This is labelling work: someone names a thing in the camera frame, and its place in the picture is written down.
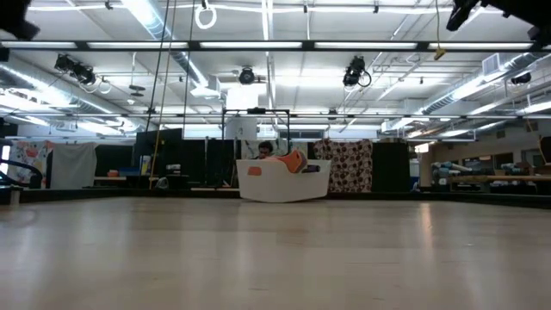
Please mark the floral cloth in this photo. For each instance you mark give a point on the floral cloth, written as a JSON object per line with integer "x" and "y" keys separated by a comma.
{"x": 32, "y": 153}

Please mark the white plastic basket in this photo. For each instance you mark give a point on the white plastic basket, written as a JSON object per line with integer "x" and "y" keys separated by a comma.
{"x": 280, "y": 185}

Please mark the small black spotlight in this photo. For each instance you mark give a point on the small black spotlight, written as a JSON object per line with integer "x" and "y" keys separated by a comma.
{"x": 521, "y": 78}

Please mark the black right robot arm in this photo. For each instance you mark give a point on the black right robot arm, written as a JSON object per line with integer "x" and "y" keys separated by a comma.
{"x": 525, "y": 13}

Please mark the round black ceiling fixture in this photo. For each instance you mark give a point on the round black ceiling fixture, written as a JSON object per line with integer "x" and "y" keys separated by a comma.
{"x": 246, "y": 76}

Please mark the black partition panel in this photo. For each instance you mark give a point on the black partition panel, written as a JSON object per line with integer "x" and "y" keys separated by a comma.
{"x": 394, "y": 168}
{"x": 170, "y": 146}

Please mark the black metal table frame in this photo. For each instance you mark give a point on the black metal table frame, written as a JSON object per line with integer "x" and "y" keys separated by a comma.
{"x": 129, "y": 194}

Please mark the yellow hanging tag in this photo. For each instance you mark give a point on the yellow hanging tag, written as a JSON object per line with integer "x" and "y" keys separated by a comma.
{"x": 439, "y": 53}

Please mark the person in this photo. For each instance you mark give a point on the person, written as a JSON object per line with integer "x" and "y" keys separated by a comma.
{"x": 265, "y": 150}

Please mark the silver air duct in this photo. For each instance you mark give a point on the silver air duct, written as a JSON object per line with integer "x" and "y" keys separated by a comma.
{"x": 26, "y": 84}

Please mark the black background monitor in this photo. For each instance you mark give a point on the black background monitor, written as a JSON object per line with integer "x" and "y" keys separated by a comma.
{"x": 546, "y": 150}

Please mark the black track spotlights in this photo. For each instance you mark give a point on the black track spotlights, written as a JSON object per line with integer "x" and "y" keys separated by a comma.
{"x": 84, "y": 75}

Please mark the wooden background table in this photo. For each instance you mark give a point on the wooden background table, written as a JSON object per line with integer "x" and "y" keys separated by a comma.
{"x": 516, "y": 177}

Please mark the blue storage bin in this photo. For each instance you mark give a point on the blue storage bin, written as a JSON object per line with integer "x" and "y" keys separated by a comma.
{"x": 129, "y": 172}

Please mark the orange measuring cup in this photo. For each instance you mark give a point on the orange measuring cup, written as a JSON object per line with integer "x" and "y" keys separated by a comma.
{"x": 292, "y": 161}

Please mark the black overhead light bar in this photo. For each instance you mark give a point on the black overhead light bar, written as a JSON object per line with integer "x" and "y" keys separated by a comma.
{"x": 307, "y": 45}

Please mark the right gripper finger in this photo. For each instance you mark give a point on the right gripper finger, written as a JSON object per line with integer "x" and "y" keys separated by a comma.
{"x": 460, "y": 15}

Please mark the black background rig frame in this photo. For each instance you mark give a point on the black background rig frame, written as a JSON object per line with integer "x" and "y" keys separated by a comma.
{"x": 256, "y": 110}

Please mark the white ceiling vent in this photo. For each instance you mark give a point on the white ceiling vent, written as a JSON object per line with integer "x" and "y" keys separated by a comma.
{"x": 490, "y": 64}

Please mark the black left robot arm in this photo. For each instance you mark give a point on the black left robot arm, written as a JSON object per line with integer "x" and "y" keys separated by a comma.
{"x": 17, "y": 17}

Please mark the grey cloth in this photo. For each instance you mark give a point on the grey cloth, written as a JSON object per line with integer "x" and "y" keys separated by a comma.
{"x": 73, "y": 165}

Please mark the black overhead camera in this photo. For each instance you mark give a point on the black overhead camera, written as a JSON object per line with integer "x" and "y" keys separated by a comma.
{"x": 354, "y": 71}

